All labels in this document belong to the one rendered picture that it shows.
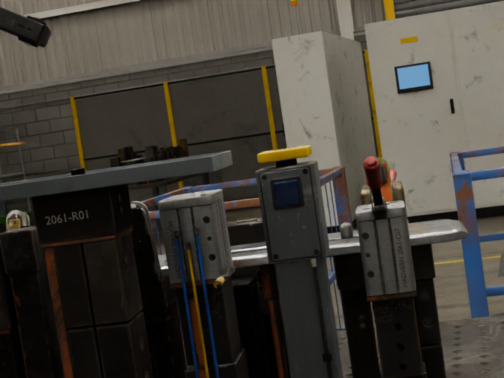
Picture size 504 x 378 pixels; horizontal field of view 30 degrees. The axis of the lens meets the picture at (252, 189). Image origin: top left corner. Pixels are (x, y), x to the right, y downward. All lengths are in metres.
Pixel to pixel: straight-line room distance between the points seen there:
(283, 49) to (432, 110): 1.56
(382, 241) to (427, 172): 7.94
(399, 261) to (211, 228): 0.26
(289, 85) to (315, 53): 0.41
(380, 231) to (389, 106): 7.93
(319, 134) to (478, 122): 1.52
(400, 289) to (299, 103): 8.03
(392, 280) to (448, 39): 7.96
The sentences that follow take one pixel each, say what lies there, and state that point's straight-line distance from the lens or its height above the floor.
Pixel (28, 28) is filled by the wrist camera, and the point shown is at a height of 1.35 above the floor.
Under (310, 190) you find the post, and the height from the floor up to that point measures 1.11.
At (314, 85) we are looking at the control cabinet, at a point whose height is 1.49.
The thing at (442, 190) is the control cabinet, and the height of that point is 0.32.
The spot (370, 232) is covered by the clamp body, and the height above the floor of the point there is 1.03.
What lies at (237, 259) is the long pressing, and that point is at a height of 1.00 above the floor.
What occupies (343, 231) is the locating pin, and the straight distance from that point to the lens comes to 1.46.
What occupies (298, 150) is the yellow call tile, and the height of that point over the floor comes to 1.16.
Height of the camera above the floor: 1.19
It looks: 4 degrees down
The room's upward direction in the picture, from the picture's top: 8 degrees counter-clockwise
